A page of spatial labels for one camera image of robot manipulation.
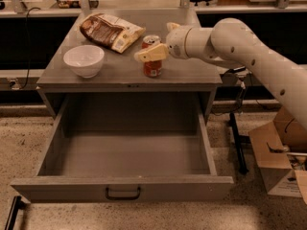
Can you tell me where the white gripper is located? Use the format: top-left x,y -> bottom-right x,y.
134,22 -> 192,62

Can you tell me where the red coke can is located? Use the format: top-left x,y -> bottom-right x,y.
142,34 -> 162,78

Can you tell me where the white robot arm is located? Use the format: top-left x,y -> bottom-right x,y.
134,18 -> 307,128

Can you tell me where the grey open top drawer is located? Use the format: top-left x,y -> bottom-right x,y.
12,92 -> 233,203

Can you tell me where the brown chip bag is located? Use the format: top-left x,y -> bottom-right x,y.
80,13 -> 146,54

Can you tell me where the grey cabinet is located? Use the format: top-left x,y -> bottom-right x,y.
37,8 -> 222,117

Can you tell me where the black power adapter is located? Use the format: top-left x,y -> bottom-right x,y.
229,66 -> 247,74

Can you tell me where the white ceramic bowl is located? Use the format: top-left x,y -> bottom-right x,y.
63,45 -> 105,78

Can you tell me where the black stand pole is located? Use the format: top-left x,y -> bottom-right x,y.
229,112 -> 248,174

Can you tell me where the cardboard box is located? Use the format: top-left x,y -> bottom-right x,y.
248,107 -> 307,203

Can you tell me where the black bar bottom left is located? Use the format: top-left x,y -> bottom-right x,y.
5,195 -> 25,230

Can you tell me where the black cable left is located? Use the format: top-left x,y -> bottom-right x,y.
19,7 -> 42,90

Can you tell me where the black drawer handle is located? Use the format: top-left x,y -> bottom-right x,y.
105,187 -> 141,201

